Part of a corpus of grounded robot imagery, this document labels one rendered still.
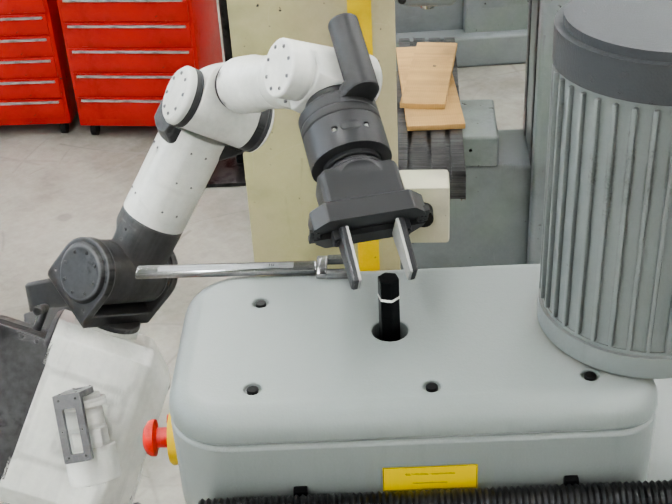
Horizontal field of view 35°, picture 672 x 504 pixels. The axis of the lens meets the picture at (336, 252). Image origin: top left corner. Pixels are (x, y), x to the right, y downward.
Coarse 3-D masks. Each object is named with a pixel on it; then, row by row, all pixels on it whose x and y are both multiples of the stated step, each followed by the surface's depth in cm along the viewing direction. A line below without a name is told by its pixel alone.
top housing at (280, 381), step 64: (192, 320) 112; (256, 320) 111; (320, 320) 111; (448, 320) 110; (512, 320) 109; (192, 384) 103; (256, 384) 103; (320, 384) 102; (384, 384) 101; (448, 384) 101; (512, 384) 101; (576, 384) 100; (640, 384) 100; (192, 448) 101; (256, 448) 100; (320, 448) 100; (384, 448) 100; (448, 448) 100; (512, 448) 100; (576, 448) 100; (640, 448) 101
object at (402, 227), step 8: (400, 224) 109; (408, 224) 110; (392, 232) 111; (400, 232) 108; (408, 232) 110; (400, 240) 109; (408, 240) 108; (400, 248) 109; (408, 248) 108; (400, 256) 110; (408, 256) 107; (408, 264) 107; (416, 264) 107; (408, 272) 107; (416, 272) 107
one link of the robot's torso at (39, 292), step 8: (40, 280) 182; (48, 280) 181; (32, 288) 182; (40, 288) 182; (48, 288) 181; (32, 296) 183; (40, 296) 182; (48, 296) 181; (56, 296) 181; (32, 304) 183; (40, 304) 182; (48, 304) 181; (56, 304) 181; (64, 304) 182; (32, 312) 180; (48, 312) 180; (56, 312) 180; (24, 320) 179; (32, 320) 179; (48, 320) 179; (48, 328) 178
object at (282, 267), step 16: (320, 256) 120; (336, 256) 120; (144, 272) 119; (160, 272) 119; (176, 272) 119; (192, 272) 119; (208, 272) 119; (224, 272) 119; (240, 272) 118; (256, 272) 118; (272, 272) 118; (288, 272) 118; (304, 272) 118; (320, 272) 117; (336, 272) 117
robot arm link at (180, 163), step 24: (192, 72) 135; (168, 96) 139; (192, 96) 134; (168, 120) 137; (168, 144) 141; (192, 144) 140; (216, 144) 142; (144, 168) 144; (168, 168) 142; (192, 168) 142; (144, 192) 143; (168, 192) 143; (192, 192) 144; (144, 216) 144; (168, 216) 144
